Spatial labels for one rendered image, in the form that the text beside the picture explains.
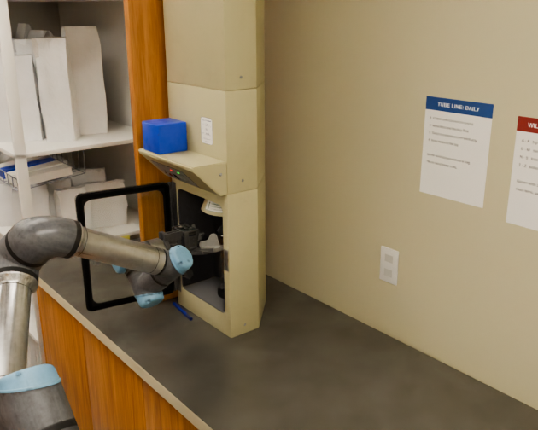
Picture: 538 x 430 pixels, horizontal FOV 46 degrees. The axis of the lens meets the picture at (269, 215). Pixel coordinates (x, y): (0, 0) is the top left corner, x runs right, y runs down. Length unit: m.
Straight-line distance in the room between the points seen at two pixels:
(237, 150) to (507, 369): 0.96
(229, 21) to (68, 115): 1.34
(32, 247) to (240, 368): 0.69
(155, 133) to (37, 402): 0.93
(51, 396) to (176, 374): 0.62
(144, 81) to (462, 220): 1.05
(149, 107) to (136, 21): 0.27
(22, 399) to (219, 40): 1.04
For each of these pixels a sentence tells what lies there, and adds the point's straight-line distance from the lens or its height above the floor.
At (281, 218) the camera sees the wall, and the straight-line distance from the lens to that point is 2.40.
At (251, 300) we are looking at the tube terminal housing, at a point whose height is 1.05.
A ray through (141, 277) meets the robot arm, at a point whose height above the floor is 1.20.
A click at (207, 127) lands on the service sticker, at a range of 1.90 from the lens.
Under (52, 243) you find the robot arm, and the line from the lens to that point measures 1.58.
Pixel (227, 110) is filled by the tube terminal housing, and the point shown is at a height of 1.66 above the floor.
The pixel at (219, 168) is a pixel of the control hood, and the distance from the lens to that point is 1.83.
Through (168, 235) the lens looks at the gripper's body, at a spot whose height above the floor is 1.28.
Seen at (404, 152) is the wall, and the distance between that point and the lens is 1.92.
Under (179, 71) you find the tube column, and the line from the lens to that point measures 2.00.
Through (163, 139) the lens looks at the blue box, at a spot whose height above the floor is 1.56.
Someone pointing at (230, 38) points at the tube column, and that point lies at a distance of 1.81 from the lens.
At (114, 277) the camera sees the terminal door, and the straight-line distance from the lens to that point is 2.16.
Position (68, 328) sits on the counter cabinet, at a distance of 2.56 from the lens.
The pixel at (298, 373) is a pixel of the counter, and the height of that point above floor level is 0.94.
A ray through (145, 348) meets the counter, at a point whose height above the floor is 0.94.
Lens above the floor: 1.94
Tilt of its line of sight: 18 degrees down
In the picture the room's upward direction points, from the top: straight up
